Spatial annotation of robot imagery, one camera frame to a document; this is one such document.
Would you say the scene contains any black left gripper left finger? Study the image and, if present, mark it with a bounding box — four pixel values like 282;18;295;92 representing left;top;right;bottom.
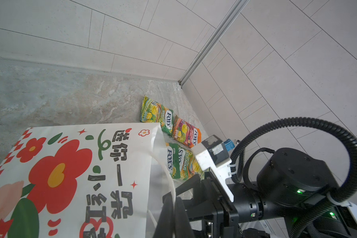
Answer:
153;196;175;238

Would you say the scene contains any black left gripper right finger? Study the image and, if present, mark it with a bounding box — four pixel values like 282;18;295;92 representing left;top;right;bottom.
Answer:
174;197;195;238

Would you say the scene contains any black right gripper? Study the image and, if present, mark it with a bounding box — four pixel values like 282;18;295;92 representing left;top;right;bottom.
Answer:
163;172;269;238

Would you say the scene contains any green Fox's candy packet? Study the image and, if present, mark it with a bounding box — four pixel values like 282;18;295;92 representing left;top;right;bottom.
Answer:
166;143;204;180
141;96;174;135

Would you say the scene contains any orange Fox's candy packet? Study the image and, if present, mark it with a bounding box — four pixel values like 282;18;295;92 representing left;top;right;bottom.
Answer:
172;115;202;148

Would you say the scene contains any white floral paper bag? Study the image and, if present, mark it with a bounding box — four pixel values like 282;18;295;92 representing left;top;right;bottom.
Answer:
0;123;169;238

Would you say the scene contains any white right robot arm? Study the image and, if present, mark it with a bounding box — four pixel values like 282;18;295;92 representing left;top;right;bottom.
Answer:
176;148;338;238

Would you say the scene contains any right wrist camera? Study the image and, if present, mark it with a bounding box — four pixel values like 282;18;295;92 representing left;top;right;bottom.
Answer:
191;135;234;202

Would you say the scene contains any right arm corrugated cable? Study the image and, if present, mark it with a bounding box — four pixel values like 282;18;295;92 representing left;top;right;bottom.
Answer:
229;117;357;238

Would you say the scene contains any aluminium right corner post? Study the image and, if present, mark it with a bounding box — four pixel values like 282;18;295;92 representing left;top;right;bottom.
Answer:
179;0;249;87

